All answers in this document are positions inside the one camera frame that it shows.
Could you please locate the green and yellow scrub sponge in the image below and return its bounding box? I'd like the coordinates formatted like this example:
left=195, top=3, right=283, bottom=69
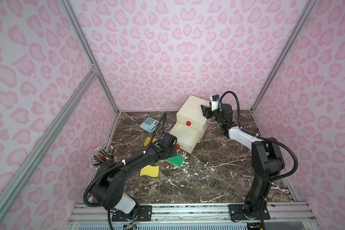
left=166, top=155, right=185, bottom=167

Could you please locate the cream drawer cabinet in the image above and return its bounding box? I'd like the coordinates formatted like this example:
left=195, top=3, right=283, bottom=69
left=176, top=95, right=209, bottom=149

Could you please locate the pale yellow cellulose sponge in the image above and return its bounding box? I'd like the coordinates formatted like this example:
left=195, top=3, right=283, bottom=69
left=140, top=165, right=160, bottom=178

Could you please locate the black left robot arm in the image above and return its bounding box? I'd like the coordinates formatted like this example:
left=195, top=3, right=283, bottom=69
left=83, top=132, right=177, bottom=219

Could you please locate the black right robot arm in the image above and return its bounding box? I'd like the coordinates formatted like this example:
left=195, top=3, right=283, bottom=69
left=200, top=104, right=299, bottom=222

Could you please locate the light blue calculator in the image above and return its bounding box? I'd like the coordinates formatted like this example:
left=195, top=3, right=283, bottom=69
left=140, top=117, right=159, bottom=133

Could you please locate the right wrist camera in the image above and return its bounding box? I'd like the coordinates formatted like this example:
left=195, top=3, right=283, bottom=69
left=211, top=94, right=221, bottom=112

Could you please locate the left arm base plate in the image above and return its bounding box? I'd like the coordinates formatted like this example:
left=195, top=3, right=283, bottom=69
left=111, top=204, right=152, bottom=222

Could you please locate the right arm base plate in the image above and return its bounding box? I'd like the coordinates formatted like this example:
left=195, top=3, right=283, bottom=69
left=228, top=203, right=271, bottom=222

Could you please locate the aluminium mounting rail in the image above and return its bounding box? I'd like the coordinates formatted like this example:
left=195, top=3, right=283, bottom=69
left=68, top=202, right=317, bottom=225

